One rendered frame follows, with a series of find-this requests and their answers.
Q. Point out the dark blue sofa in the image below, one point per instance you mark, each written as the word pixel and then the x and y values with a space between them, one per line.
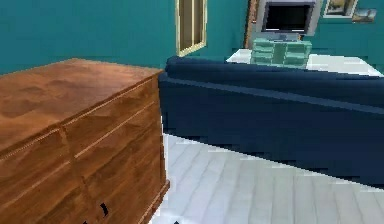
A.
pixel 266 113

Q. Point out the yellow framed window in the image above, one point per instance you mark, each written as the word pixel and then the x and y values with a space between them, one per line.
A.
pixel 190 25

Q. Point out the grey television set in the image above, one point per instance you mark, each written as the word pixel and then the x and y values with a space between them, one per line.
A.
pixel 288 17

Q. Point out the brown wooden chest of drawers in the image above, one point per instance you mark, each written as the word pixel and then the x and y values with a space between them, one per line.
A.
pixel 66 113

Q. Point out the brown wooden door frame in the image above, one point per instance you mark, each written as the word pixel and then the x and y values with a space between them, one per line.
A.
pixel 250 23

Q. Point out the pale green television stand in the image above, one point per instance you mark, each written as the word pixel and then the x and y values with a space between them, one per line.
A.
pixel 281 52

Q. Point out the small grey wall picture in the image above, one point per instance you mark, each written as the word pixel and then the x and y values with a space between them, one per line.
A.
pixel 364 15

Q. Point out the white framed wall picture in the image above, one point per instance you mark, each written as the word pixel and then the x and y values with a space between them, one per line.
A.
pixel 340 7

